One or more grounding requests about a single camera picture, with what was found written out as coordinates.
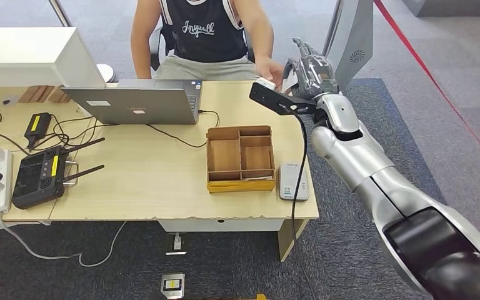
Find person's left hand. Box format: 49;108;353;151
254;57;286;89

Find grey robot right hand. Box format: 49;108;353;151
281;37;340;103

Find wooden compartment tray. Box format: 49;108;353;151
205;125;276;194

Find person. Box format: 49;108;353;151
130;0;286;90

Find grey white card reader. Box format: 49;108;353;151
278;162;310;202

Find silver monitor on stand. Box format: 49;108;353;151
322;0;374;91

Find red barrier tape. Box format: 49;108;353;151
373;0;480;177

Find black office chair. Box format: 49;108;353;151
149;24;258;72

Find silver laptop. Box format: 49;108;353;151
61;78;203;126

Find white desk drawer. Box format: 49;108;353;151
158;218;286;233

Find white round stand base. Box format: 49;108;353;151
96;63;116;84

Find wooden desk leg panel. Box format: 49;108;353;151
278;218;309;263

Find floor outlet with white plug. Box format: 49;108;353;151
166;232;188;256

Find grey stand pole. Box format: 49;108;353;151
48;0;73;28

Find yellow object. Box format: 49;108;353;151
198;292;269;300

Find wooden blocks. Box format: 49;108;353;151
17;86;72;104

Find silver floor socket plate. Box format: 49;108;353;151
159;272;186;300

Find black adapter with yellow label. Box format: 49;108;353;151
24;112;53;152

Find large white box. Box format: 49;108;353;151
0;26;108;89

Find black remote controller with antennas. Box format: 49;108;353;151
11;137;106;211

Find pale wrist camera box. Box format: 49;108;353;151
256;76;277;91

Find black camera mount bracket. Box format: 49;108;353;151
249;82;319;117

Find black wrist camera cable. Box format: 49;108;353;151
290;114;318;300

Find black laptop charging cable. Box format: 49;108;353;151
145;109;220;149

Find black cable tangle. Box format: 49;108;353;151
0;101;104;166

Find white power strip cable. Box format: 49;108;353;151
0;214;128;268

